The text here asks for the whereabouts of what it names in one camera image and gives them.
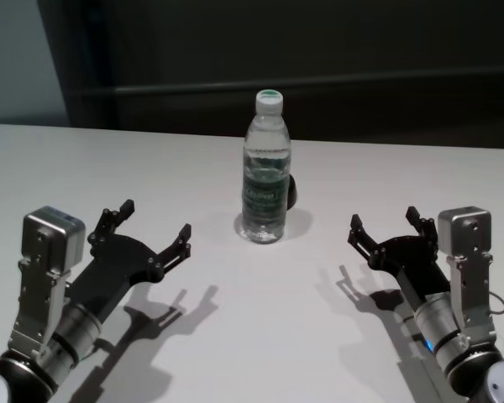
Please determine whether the small black round object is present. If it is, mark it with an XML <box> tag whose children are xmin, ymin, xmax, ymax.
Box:
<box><xmin>286</xmin><ymin>174</ymin><xmax>299</xmax><ymax>210</ymax></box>

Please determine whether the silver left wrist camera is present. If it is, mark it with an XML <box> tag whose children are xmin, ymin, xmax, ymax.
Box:
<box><xmin>8</xmin><ymin>205</ymin><xmax>87</xmax><ymax>353</ymax></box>

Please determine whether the clear green-label water bottle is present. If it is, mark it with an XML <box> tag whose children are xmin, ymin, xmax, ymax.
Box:
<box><xmin>239</xmin><ymin>88</ymin><xmax>293</xmax><ymax>244</ymax></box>

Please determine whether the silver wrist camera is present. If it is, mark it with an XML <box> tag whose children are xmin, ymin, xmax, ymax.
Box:
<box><xmin>438</xmin><ymin>205</ymin><xmax>499</xmax><ymax>337</ymax></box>
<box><xmin>8</xmin><ymin>205</ymin><xmax>87</xmax><ymax>353</ymax></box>

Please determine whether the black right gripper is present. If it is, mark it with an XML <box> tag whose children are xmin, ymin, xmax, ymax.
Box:
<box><xmin>347</xmin><ymin>205</ymin><xmax>453</xmax><ymax>301</ymax></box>

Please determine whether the grey horizontal rail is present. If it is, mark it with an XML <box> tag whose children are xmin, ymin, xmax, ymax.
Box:
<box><xmin>113</xmin><ymin>81</ymin><xmax>504</xmax><ymax>96</ymax></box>

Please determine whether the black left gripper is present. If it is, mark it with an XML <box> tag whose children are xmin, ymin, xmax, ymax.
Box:
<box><xmin>69</xmin><ymin>199</ymin><xmax>193</xmax><ymax>324</ymax></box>

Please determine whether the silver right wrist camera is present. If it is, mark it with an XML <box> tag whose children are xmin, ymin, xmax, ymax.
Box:
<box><xmin>438</xmin><ymin>205</ymin><xmax>499</xmax><ymax>337</ymax></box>

